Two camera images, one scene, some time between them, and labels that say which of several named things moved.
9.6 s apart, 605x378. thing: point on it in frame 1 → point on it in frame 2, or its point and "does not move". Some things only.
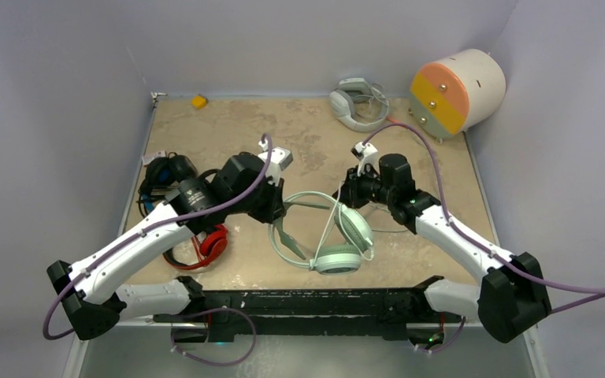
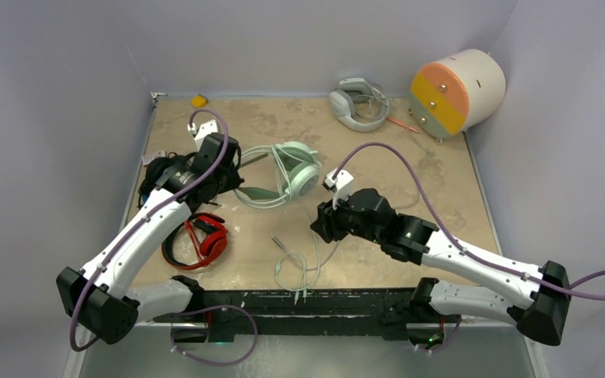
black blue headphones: (161, 179) does not move
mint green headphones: (336, 260) → (299, 168)
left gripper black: (275, 207) → (233, 181)
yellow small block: (199, 101) does not move
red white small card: (146, 159) does not move
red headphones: (212, 245) does not move
